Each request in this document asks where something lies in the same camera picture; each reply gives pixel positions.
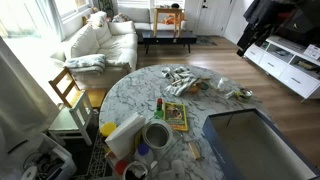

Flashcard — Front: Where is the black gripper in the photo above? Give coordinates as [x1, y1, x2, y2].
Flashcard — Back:
[237, 0, 298, 57]

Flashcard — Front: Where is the large navy blue box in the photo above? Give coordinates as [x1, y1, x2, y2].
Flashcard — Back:
[201, 108, 320, 180]

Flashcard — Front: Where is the white door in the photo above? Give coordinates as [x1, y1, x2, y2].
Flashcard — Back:
[194, 0, 234, 37]

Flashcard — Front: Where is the black television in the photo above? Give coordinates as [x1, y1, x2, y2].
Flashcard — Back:
[274, 18, 320, 48]

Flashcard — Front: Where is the grey doormat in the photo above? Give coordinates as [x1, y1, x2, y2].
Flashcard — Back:
[195, 35, 218, 47]

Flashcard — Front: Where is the white paper sheet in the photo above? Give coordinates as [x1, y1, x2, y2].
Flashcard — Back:
[303, 43, 320, 61]

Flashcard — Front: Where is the white TV console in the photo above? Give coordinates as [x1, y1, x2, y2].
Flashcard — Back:
[243, 34, 320, 101]

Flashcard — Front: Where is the small white bottle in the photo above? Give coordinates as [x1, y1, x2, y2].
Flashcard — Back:
[217, 76, 230, 93]

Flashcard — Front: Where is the white tube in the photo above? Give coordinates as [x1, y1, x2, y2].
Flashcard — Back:
[224, 90, 238, 100]

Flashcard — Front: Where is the green round lid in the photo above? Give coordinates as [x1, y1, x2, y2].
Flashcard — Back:
[198, 81, 211, 91]

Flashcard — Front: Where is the orange bowl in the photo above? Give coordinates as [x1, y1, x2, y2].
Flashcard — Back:
[188, 83, 201, 94]

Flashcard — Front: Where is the orange item on sofa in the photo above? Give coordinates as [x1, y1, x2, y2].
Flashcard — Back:
[163, 13, 186, 26]

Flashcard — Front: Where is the striped grey white cloth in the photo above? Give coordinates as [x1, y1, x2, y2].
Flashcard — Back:
[161, 65, 203, 98]

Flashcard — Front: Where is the black coffee table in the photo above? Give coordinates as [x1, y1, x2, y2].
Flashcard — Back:
[141, 29, 198, 55]

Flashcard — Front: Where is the light wooden stool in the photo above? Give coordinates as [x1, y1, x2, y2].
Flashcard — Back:
[153, 7, 185, 38]

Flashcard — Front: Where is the yellow picture book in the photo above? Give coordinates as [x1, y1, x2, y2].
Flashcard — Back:
[163, 101, 190, 132]

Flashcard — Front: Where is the white loveseat sofa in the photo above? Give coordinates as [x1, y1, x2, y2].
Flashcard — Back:
[117, 6, 188, 33]

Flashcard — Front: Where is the green bottle red cap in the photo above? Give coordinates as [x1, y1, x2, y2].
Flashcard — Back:
[153, 97, 165, 120]

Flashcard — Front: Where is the long wooden block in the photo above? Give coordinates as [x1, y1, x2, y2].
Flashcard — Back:
[187, 141, 203, 161]

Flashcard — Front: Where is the patterned grey pillow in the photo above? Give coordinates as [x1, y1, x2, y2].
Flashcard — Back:
[111, 13, 133, 24]

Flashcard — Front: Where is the cream white sofa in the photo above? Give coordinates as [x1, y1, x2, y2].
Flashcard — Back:
[50, 11, 139, 90]

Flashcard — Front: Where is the plant on black stand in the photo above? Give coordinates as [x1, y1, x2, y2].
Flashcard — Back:
[98, 0, 115, 19]

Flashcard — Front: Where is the floral cream pillow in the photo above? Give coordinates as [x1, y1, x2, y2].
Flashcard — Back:
[87, 11, 108, 28]

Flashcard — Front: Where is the blue capped plastic bottle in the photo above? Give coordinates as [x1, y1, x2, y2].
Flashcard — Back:
[134, 143, 155, 166]

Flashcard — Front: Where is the natural wooden chair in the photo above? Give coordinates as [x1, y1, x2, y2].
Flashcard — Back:
[48, 66, 108, 109]

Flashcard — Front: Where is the grey folded blanket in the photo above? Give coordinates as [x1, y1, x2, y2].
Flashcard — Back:
[63, 53, 107, 76]

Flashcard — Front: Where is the yellow round lid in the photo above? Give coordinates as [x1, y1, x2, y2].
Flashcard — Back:
[99, 121, 118, 138]

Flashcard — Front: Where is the white mug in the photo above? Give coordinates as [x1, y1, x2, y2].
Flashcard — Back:
[122, 160, 150, 180]

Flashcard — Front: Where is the red round lid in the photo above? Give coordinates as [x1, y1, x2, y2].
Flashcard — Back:
[114, 159, 128, 176]

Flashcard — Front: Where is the sheer white curtain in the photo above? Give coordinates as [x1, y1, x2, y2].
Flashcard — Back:
[36, 0, 66, 41]

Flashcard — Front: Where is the patterned dark rug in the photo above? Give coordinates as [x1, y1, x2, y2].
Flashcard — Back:
[71, 129, 114, 180]

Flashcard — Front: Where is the white painted chair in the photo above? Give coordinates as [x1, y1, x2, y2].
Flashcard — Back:
[47, 91, 95, 148]

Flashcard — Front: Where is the clear plastic storage bin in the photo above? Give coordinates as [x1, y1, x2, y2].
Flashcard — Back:
[0, 133, 78, 180]

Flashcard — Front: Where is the white heavy curtain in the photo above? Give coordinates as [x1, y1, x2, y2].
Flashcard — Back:
[0, 36, 61, 158]

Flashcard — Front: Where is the white tape roll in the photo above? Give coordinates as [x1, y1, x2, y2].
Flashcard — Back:
[21, 165, 38, 180]

